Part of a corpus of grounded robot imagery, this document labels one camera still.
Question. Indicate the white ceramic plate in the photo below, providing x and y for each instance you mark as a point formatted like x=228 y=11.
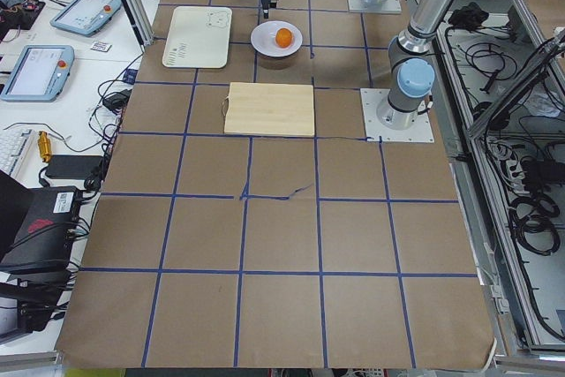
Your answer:
x=263 y=39

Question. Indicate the orange fruit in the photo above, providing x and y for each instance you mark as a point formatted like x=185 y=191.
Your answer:
x=284 y=37

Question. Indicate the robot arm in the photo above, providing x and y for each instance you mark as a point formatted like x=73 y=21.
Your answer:
x=412 y=75

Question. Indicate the cream bear tray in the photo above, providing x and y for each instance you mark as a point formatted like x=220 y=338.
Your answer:
x=198 y=37

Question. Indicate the bamboo cutting board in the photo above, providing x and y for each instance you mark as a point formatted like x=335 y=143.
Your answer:
x=270 y=110

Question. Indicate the blue teach pendant far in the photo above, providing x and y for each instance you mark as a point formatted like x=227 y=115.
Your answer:
x=86 y=17

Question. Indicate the blue teach pendant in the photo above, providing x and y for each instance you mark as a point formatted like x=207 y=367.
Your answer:
x=86 y=17
x=39 y=74

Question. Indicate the blue teach pendant near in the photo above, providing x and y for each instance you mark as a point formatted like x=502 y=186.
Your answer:
x=39 y=74

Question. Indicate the yellow connector block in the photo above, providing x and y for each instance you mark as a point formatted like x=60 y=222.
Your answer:
x=44 y=146

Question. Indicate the black power brick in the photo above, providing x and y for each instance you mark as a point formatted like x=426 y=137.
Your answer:
x=74 y=167

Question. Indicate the white keyboard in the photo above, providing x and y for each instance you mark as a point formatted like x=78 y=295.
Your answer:
x=15 y=145

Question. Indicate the black computer box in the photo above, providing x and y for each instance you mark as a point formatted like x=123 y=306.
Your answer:
x=38 y=229

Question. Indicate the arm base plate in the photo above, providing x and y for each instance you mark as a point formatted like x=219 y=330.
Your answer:
x=385 y=124
x=389 y=7

